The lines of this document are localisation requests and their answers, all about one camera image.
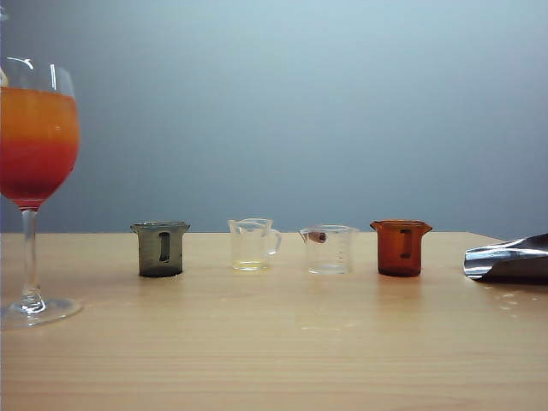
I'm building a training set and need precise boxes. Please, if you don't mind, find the clear graduated measuring cup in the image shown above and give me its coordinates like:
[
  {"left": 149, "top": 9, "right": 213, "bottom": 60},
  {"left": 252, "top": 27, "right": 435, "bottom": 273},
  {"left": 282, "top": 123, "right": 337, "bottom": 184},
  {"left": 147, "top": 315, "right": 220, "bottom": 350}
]
[{"left": 298, "top": 224, "right": 360, "bottom": 276}]

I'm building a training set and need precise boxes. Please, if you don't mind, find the amber plastic measuring cup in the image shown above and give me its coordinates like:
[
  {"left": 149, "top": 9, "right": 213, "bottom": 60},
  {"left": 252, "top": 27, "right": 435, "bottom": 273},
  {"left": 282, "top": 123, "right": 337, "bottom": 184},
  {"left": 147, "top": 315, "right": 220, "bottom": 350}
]
[{"left": 369, "top": 219, "right": 433, "bottom": 277}]

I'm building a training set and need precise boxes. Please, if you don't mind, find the smoky grey measuring cup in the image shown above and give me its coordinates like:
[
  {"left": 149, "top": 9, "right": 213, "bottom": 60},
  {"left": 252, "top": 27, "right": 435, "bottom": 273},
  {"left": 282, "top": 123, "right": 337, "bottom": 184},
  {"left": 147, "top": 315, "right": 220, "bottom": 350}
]
[{"left": 130, "top": 220, "right": 191, "bottom": 278}]

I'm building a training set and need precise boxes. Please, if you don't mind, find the stainless steel ice scoop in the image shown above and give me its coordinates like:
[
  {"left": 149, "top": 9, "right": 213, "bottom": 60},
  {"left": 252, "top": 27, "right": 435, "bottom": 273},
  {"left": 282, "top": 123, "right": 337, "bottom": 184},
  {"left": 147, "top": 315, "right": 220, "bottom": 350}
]
[{"left": 464, "top": 233, "right": 548, "bottom": 285}]

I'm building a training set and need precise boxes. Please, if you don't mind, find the wine glass with orange cocktail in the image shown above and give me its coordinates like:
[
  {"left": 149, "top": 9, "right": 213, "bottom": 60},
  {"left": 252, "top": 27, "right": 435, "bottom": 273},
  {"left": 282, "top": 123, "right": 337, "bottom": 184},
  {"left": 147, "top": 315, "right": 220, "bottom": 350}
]
[{"left": 0, "top": 57, "right": 83, "bottom": 331}]

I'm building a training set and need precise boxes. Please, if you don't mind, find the clear measuring cup with handle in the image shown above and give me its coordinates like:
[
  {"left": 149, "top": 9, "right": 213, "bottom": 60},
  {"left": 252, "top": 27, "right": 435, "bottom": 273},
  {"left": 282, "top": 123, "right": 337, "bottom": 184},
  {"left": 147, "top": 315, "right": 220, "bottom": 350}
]
[{"left": 227, "top": 217, "right": 283, "bottom": 272}]

